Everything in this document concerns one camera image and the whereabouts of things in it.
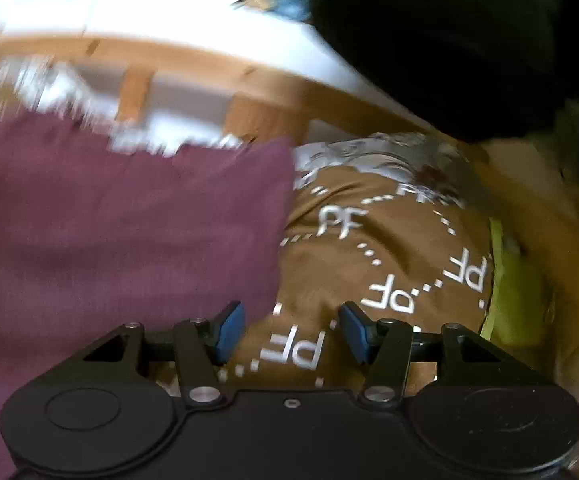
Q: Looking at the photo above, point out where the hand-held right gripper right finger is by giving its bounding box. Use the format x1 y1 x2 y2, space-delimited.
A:
338 301 556 409

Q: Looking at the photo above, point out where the maroon sweater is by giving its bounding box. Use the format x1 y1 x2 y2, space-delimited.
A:
0 110 297 480

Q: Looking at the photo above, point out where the green cloth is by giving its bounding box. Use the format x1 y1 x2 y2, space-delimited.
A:
478 217 556 342

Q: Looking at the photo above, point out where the black cloth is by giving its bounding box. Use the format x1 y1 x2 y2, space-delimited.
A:
309 0 579 145

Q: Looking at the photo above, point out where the brown printed blanket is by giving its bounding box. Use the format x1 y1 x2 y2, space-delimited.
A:
220 160 495 401

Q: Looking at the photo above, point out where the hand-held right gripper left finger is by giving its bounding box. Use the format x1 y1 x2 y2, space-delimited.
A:
82 301 246 408

